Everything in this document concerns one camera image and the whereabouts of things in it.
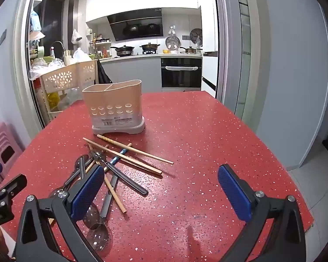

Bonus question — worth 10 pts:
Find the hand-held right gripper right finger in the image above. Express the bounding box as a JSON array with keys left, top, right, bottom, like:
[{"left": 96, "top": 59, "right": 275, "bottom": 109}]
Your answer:
[{"left": 217, "top": 164, "right": 307, "bottom": 262}]

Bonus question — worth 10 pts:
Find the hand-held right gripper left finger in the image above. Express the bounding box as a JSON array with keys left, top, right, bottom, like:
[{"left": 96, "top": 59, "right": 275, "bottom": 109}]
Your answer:
[{"left": 14, "top": 164, "right": 106, "bottom": 262}]

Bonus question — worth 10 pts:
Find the blue patterned wooden chopstick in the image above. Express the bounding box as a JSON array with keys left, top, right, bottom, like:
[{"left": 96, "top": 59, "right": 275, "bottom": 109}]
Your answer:
[{"left": 108, "top": 143, "right": 133, "bottom": 167}]

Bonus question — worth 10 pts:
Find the wooden chopstick with patterned tip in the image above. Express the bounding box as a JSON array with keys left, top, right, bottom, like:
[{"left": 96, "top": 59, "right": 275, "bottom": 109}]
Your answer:
[{"left": 96, "top": 134, "right": 174, "bottom": 165}]

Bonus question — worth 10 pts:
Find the beige plastic utensil holder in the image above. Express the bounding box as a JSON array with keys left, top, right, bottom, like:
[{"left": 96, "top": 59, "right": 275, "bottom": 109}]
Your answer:
[{"left": 82, "top": 79, "right": 146, "bottom": 136}]

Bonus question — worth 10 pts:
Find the pink plastic stool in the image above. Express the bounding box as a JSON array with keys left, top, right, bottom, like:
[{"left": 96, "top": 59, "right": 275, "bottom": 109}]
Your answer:
[{"left": 0, "top": 122, "right": 26, "bottom": 187}]

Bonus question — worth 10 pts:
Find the yellow oil bottle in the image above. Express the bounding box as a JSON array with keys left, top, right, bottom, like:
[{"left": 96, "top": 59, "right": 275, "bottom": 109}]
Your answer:
[{"left": 47, "top": 92, "right": 61, "bottom": 109}]

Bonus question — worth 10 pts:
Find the clear plastic bag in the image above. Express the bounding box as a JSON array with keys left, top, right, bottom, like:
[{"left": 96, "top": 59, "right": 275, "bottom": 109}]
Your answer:
[{"left": 29, "top": 57, "right": 65, "bottom": 80}]

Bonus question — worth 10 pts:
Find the beige perforated basket trolley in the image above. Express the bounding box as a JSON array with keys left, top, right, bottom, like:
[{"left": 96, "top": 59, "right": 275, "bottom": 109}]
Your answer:
[{"left": 39, "top": 59, "right": 99, "bottom": 118}]

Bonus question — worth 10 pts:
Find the dark hanging cloth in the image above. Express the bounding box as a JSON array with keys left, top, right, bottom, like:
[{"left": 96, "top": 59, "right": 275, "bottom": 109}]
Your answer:
[{"left": 96, "top": 59, "right": 113, "bottom": 84}]

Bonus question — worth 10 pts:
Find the grey lower kitchen cabinet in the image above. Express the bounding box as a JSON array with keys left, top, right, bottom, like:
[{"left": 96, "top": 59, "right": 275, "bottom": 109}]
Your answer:
[{"left": 101, "top": 57, "right": 162, "bottom": 94}]

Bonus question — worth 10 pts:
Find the black built-in oven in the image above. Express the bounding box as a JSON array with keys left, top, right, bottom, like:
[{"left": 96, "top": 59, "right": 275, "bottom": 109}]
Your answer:
[{"left": 160, "top": 56, "right": 202, "bottom": 90}]

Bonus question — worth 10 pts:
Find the white crumpled plastic bag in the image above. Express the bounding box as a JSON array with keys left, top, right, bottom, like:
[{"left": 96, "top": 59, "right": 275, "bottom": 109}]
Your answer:
[{"left": 72, "top": 47, "right": 92, "bottom": 62}]

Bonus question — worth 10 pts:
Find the black kitchen faucet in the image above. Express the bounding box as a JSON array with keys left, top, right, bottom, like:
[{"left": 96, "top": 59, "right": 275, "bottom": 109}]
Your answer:
[{"left": 51, "top": 41, "right": 66, "bottom": 59}]

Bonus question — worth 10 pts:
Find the grey sliding door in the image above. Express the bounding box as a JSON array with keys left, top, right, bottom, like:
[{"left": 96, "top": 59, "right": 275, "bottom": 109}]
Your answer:
[{"left": 215, "top": 0, "right": 266, "bottom": 121}]

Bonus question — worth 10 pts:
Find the spice rack with bottles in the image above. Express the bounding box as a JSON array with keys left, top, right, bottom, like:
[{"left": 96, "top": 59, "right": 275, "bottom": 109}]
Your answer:
[{"left": 89, "top": 33, "right": 112, "bottom": 59}]

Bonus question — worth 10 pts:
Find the black wok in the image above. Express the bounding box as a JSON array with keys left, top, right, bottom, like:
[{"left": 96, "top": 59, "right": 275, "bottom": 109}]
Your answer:
[{"left": 110, "top": 45, "right": 136, "bottom": 57}]

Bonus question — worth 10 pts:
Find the steel pot with lid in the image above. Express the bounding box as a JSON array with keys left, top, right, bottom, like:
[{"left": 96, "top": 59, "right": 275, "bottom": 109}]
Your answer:
[{"left": 180, "top": 46, "right": 203, "bottom": 55}]

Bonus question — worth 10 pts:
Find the hanging white plastic bag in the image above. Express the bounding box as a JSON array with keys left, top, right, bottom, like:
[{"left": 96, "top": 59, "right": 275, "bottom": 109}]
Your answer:
[{"left": 71, "top": 28, "right": 83, "bottom": 44}]

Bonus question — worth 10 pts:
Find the black cooking pot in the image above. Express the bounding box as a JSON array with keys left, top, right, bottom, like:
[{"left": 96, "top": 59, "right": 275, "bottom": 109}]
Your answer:
[{"left": 140, "top": 43, "right": 161, "bottom": 53}]

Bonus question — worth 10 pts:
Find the hanging silver steamer rack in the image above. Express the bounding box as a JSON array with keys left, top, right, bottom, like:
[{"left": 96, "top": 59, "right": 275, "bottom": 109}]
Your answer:
[{"left": 165, "top": 36, "right": 181, "bottom": 50}]

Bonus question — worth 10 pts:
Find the hanging black round rack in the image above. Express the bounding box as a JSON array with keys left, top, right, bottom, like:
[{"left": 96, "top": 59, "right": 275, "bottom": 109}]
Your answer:
[{"left": 190, "top": 28, "right": 203, "bottom": 42}]

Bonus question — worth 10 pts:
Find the black range hood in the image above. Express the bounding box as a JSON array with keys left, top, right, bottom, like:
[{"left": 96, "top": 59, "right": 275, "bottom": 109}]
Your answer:
[{"left": 107, "top": 8, "right": 164, "bottom": 42}]

